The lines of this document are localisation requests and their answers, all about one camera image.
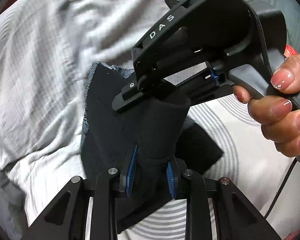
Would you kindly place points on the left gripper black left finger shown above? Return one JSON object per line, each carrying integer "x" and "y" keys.
{"x": 127, "y": 174}

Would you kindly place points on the red embroidered satin pillow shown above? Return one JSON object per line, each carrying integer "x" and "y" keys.
{"x": 290, "y": 51}

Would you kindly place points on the grey striped white bed quilt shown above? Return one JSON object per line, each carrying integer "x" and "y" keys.
{"x": 47, "y": 48}

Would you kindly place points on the black garment with blue waistband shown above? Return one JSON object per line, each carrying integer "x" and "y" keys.
{"x": 154, "y": 129}

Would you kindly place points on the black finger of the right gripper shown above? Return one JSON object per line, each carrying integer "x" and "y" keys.
{"x": 135, "y": 91}
{"x": 213, "y": 75}

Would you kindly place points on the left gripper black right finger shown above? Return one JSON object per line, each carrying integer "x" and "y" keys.
{"x": 174, "y": 178}

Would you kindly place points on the right hand with pink nails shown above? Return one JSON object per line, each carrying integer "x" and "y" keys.
{"x": 279, "y": 123}

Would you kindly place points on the grey padded jacket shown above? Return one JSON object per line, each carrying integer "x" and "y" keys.
{"x": 13, "y": 221}

